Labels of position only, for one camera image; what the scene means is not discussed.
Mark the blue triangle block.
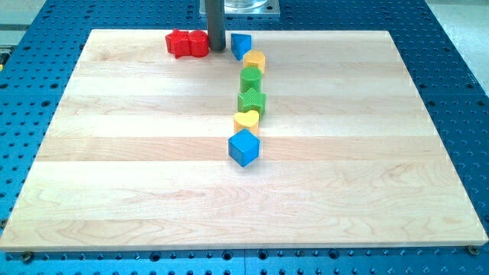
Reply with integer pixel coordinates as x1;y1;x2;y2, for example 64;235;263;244
231;33;252;60

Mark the light wooden board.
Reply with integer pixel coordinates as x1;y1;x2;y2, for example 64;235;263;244
1;30;488;252

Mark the blue cube block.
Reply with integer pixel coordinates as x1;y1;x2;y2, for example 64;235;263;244
228;129;261;167

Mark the green cylinder block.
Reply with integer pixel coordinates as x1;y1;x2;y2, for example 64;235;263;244
239;66;262;92

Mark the yellow heart block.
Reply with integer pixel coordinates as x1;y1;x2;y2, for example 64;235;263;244
233;110;260;135

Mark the right board stop screw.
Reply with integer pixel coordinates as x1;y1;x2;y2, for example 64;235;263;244
467;245;480;256

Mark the red star block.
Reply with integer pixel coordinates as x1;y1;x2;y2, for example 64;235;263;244
165;29;191;58

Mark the red round block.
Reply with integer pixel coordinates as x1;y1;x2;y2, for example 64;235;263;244
189;30;209;57

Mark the left board stop screw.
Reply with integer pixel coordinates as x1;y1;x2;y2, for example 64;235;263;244
20;251;34;263

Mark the green star block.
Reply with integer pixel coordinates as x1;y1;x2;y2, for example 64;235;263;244
238;88;267;116

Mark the clear robot base plate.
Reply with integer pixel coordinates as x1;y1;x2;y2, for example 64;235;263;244
199;0;280;18

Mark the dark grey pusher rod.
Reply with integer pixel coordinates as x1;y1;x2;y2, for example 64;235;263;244
205;0;226;52

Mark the yellow pentagon block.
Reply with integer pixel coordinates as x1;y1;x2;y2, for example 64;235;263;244
243;50;266;74

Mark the board stop screw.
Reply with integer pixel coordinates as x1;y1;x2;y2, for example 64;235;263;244
467;245;480;256
20;251;34;263

